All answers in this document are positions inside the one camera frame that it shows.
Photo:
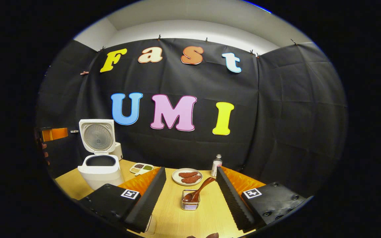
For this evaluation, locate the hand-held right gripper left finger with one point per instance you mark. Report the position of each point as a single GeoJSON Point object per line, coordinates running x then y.
{"type": "Point", "coordinates": [149, 198]}

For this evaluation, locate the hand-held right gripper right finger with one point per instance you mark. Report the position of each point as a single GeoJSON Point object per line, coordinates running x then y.
{"type": "Point", "coordinates": [232, 198]}

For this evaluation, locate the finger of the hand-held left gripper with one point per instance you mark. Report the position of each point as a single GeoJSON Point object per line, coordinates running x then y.
{"type": "Point", "coordinates": [56, 134]}

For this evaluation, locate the clear box of rice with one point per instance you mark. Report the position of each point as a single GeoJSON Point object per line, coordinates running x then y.
{"type": "Point", "coordinates": [152, 224]}

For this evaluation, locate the brown wooden spoon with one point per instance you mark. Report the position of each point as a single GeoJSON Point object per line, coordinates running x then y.
{"type": "Point", "coordinates": [207, 183]}

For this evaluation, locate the white rice cooker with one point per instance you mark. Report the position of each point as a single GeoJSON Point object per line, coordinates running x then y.
{"type": "Point", "coordinates": [99, 175]}

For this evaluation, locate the white divided grain dish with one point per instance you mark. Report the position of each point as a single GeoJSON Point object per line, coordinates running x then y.
{"type": "Point", "coordinates": [141, 169]}

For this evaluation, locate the white round plate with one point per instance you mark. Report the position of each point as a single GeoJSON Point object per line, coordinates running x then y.
{"type": "Point", "coordinates": [177, 180]}

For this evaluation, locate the small pink label bottle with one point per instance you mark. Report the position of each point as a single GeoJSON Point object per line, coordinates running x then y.
{"type": "Point", "coordinates": [216, 167]}

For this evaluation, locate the red sausage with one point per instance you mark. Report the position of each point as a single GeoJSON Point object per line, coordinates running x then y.
{"type": "Point", "coordinates": [192, 179]}
{"type": "Point", "coordinates": [188, 174]}

